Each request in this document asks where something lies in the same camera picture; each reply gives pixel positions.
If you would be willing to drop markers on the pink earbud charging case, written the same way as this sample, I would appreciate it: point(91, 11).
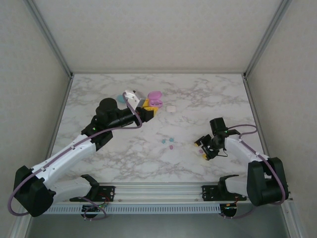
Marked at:
point(154, 95)

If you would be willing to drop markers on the teal earbud charging case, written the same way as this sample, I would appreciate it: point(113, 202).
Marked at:
point(120, 99)

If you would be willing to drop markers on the white earbud charging case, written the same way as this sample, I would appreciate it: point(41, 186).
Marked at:
point(170, 109)

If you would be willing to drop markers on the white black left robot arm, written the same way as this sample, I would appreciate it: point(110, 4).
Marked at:
point(64, 156)

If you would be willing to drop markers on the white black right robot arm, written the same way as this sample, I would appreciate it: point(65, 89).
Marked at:
point(237, 148)

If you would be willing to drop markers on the black electronics module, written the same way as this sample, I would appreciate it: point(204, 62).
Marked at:
point(230, 209)
point(90, 209)

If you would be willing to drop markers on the aluminium table back rail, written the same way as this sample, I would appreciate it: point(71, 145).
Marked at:
point(86, 73)

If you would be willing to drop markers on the aluminium table side rail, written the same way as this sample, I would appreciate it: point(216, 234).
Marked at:
point(62, 106)
point(249, 86)

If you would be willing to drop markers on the aluminium front mounting rail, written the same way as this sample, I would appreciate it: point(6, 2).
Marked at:
point(158, 192)

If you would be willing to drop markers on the aluminium corner frame post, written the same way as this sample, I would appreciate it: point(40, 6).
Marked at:
point(266, 37)
point(50, 37)

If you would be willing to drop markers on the aluminium lower frame post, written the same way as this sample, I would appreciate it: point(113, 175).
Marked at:
point(21, 228)
point(292, 223)

